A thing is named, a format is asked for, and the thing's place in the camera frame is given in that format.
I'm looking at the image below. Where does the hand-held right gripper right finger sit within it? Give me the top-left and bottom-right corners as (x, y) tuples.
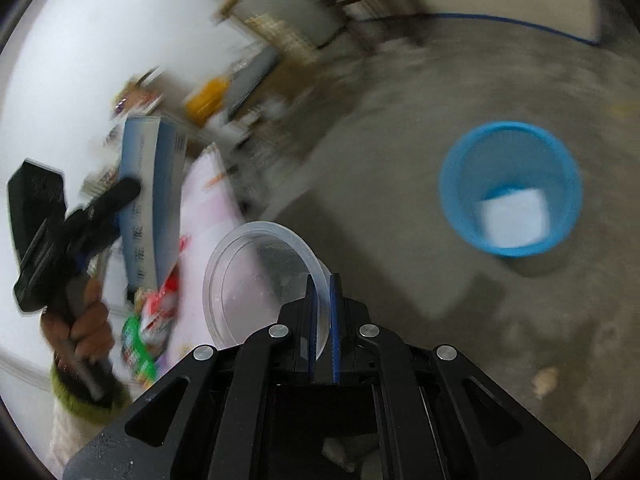
(330, 272), (593, 480)

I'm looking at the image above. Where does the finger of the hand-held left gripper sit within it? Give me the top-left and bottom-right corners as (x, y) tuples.
(74, 231), (124, 277)
(65, 177), (142, 242)

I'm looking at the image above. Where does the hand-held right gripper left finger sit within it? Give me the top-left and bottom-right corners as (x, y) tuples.
(62, 276), (321, 480)

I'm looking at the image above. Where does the blue white cardboard box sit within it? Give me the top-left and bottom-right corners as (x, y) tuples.
(117, 116), (189, 291)

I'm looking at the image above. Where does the clear plastic container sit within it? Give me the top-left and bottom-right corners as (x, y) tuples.
(202, 221), (333, 353)

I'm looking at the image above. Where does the blue mesh wastebasket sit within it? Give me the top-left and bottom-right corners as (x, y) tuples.
(439, 121), (584, 259)

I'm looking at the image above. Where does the person's left forearm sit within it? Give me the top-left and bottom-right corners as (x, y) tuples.
(47, 355), (133, 468)

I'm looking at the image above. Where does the person's left hand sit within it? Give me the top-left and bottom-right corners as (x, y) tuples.
(40, 280), (116, 367)

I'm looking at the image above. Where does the red snack packet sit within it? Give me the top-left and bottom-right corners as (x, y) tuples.
(141, 266), (182, 352)

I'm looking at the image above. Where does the pink printed tablecloth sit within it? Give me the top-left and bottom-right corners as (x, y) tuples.
(162, 152), (321, 378)

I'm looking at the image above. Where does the green snack packet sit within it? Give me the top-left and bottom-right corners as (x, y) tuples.
(121, 312), (162, 387)

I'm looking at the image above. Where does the yellow plastic bag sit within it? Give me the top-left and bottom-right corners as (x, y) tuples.
(184, 77), (234, 127)

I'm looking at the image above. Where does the long white-legged table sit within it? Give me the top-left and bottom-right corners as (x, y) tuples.
(215, 0), (321, 133)

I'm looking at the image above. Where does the white flat packet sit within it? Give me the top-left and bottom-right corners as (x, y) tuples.
(479, 187), (549, 249)

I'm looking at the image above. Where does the grey refrigerator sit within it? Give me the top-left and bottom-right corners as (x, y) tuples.
(155, 0), (347, 51)

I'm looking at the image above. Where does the wooden chair dark seat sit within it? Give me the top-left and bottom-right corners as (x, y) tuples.
(311, 0), (427, 55)

